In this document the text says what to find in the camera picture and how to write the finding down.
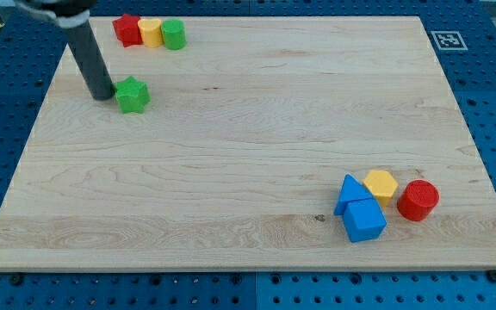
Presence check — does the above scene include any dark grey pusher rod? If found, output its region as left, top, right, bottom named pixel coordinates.
left=64, top=20, right=115, bottom=101

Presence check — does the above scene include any green star block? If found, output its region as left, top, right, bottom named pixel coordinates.
left=114, top=76, right=151, bottom=114

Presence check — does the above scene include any red star block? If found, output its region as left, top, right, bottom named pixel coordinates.
left=112, top=13, right=143, bottom=47

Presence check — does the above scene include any green cylinder block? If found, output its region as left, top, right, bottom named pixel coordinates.
left=161, top=19, right=187, bottom=50

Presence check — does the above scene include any wooden board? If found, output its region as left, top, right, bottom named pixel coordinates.
left=0, top=16, right=496, bottom=273

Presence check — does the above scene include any blue triangle block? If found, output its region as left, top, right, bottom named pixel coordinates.
left=333, top=174, right=373, bottom=216

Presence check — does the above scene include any yellow hexagon block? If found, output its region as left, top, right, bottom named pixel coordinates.
left=363, top=170, right=399, bottom=208

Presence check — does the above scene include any blue cube block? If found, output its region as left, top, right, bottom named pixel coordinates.
left=343, top=198, right=388, bottom=243

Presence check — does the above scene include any red cylinder block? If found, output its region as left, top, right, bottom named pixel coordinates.
left=397, top=179, right=440, bottom=221

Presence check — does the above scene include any white fiducial marker tag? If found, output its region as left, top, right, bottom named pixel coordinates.
left=431, top=31, right=468, bottom=51

